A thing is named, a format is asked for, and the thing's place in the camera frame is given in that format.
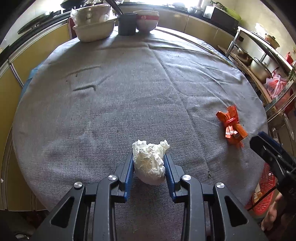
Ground white basin with bowls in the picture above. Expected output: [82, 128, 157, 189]
[70, 4, 117, 43]

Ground person's right hand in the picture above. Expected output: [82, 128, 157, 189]
[260, 193, 282, 232]

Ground microwave oven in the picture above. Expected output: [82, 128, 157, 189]
[203, 6, 238, 31]

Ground grey tablecloth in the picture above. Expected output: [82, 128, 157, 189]
[13, 30, 267, 240]

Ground steel pot on shelf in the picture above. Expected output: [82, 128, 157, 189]
[250, 57, 272, 84]

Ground white tissue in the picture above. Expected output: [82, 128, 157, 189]
[132, 140, 170, 186]

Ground metal kitchen shelf rack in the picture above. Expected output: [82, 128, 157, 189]
[218, 27, 295, 144]

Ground yellow enamel pot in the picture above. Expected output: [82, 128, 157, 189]
[264, 34, 280, 49]

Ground orange red wrapper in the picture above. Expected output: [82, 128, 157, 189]
[216, 105, 248, 148]

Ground stacked red white bowls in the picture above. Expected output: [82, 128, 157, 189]
[134, 10, 159, 33]

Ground dark chopstick cup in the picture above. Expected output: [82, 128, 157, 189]
[118, 13, 137, 36]

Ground red plastic basket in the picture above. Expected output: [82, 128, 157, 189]
[245, 164, 277, 217]

